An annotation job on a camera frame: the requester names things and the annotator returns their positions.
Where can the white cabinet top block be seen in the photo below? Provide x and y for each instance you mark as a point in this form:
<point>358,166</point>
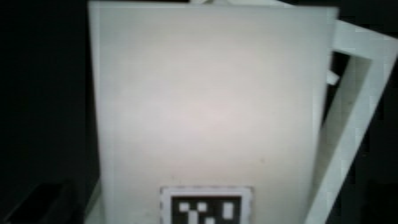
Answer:
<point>209,83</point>

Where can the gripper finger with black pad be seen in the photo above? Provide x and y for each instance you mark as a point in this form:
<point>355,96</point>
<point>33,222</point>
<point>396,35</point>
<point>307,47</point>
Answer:
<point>44,203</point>

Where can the white cabinet body box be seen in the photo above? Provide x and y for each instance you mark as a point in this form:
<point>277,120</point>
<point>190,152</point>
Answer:
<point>371,49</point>

